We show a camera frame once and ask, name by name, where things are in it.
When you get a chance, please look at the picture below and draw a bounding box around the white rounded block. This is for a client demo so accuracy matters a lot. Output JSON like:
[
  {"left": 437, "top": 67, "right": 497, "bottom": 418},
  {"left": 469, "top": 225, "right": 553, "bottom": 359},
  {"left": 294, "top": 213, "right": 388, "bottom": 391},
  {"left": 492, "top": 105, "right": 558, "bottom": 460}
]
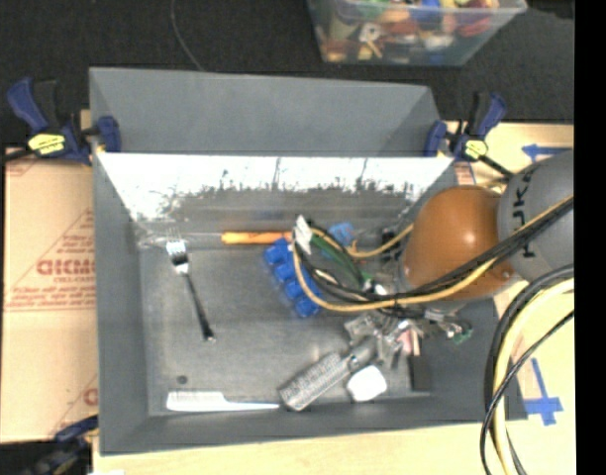
[{"left": 346, "top": 364, "right": 389, "bottom": 403}]

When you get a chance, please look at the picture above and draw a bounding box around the grey textured cylinder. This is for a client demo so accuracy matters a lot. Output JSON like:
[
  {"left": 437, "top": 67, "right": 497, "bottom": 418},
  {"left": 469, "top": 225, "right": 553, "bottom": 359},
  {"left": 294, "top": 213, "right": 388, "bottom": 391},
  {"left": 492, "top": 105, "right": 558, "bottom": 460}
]
[{"left": 277, "top": 342, "right": 379, "bottom": 413}]

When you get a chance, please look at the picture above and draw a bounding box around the small blue block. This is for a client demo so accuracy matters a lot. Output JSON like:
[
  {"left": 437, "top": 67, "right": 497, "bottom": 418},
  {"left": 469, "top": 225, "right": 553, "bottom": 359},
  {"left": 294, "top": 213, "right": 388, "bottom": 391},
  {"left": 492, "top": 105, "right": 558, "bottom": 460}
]
[{"left": 329, "top": 222, "right": 356, "bottom": 247}]

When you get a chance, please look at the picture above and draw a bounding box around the blue ice cube tray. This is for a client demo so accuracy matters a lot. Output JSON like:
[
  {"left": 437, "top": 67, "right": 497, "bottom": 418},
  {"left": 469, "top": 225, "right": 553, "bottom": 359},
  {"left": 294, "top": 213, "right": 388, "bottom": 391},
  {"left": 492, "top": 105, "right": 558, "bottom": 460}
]
[{"left": 261, "top": 238, "right": 325, "bottom": 319}]

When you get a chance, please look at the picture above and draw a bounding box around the orange marker pen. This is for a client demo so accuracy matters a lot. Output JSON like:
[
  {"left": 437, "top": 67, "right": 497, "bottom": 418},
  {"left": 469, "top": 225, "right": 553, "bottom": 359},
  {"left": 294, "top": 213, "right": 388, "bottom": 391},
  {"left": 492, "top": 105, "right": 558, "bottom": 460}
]
[{"left": 220, "top": 231, "right": 295, "bottom": 245}]

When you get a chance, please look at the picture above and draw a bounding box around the silver metal fork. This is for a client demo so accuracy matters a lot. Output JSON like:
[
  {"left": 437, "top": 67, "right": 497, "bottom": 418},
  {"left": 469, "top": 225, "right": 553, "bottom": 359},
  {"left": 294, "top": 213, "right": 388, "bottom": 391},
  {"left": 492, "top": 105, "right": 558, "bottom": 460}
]
[{"left": 164, "top": 239, "right": 217, "bottom": 342}]

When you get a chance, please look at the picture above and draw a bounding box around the grey metal bin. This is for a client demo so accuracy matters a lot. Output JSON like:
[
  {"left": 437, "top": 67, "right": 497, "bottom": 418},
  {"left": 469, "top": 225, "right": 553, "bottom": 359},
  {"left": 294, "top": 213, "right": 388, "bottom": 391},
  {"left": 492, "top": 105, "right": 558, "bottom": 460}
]
[{"left": 87, "top": 66, "right": 526, "bottom": 455}]

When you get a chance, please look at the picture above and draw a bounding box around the brown cardboard board, red print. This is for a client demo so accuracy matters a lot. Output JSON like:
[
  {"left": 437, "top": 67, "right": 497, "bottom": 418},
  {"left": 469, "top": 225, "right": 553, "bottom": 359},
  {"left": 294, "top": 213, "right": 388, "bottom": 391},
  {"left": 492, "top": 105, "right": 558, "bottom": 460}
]
[{"left": 0, "top": 152, "right": 101, "bottom": 445}]

